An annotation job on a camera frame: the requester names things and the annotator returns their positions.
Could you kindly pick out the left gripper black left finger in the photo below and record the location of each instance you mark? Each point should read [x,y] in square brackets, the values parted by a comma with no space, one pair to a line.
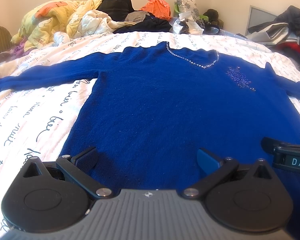
[75,170]

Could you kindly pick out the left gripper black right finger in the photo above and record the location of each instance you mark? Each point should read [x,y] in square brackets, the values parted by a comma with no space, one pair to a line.
[216,169]

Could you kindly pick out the blue knit sweater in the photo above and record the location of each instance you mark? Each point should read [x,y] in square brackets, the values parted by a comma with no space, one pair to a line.
[151,109]

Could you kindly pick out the clothes pile on right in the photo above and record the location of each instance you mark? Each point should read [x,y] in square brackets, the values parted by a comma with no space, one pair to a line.
[282,34]

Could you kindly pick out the white script-print bedspread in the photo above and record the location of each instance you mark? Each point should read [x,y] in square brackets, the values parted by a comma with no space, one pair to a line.
[37,122]

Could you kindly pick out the purple patterned cloth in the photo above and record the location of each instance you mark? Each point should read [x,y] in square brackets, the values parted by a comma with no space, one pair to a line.
[14,53]

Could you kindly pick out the white crumpled garment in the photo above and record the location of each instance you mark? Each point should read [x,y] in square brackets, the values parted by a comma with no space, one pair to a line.
[93,22]

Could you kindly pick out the black blue-rimmed bowl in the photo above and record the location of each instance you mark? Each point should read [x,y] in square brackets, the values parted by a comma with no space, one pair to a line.
[211,29]

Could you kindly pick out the yellow orange comforter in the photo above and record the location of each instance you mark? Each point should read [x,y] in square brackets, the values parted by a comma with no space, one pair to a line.
[40,24]

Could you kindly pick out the silver crumpled plastic bag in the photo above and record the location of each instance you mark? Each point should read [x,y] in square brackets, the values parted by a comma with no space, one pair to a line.
[185,24]

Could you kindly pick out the dark navy garment pile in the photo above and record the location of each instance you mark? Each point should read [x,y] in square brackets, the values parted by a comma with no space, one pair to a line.
[149,24]

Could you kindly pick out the grey folded garment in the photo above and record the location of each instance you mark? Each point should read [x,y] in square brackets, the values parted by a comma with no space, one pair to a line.
[136,16]

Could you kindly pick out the dark brown plush toy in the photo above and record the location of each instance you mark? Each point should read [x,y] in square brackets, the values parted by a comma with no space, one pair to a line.
[213,16]

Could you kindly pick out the orange plastic bag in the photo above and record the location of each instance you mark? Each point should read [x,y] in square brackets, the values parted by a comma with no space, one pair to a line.
[159,8]

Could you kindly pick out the floral grey pillow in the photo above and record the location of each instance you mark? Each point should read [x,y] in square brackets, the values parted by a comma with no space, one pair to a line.
[189,5]

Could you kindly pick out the grey framed wall panel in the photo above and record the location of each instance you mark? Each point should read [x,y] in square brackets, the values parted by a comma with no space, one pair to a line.
[258,16]

